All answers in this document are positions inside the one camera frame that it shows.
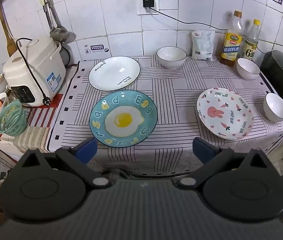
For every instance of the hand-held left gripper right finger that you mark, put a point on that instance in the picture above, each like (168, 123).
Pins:
(202, 151)

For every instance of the pink bunny plate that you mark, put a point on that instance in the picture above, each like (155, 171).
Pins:
(225, 112)

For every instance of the red striped cloth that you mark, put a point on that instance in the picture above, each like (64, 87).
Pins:
(35, 130)

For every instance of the clear vinegar bottle yellow cap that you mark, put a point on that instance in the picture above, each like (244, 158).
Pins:
(251, 43)

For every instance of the white salt bag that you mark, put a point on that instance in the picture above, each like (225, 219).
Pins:
(202, 45)

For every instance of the small white bowl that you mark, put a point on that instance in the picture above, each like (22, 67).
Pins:
(247, 68)
(276, 107)

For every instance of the hanging metal ladle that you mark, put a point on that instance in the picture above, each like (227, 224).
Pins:
(55, 27)

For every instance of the yellow label cooking wine bottle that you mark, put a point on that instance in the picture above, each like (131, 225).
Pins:
(231, 45)

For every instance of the green plastic basket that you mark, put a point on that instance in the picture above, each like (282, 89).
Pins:
(12, 117)

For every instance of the white wall sticker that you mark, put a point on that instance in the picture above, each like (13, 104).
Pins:
(96, 50)

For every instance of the white rice cooker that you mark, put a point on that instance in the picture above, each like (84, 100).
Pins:
(35, 72)

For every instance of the large white ribbed bowl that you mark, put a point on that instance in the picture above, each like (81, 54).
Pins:
(171, 56)

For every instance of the wooden spatula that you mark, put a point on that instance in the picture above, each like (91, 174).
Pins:
(6, 30)

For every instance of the blue fried egg plate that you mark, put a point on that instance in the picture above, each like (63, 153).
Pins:
(124, 118)

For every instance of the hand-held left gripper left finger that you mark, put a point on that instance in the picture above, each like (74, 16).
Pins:
(86, 151)

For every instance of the black pot with glass lid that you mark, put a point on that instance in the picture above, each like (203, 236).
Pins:
(281, 70)

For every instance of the white plate with black lettering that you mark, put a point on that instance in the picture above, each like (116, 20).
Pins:
(114, 73)

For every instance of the black charger plug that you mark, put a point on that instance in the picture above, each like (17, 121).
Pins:
(147, 1)

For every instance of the striped checked tablecloth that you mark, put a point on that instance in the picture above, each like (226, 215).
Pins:
(176, 92)

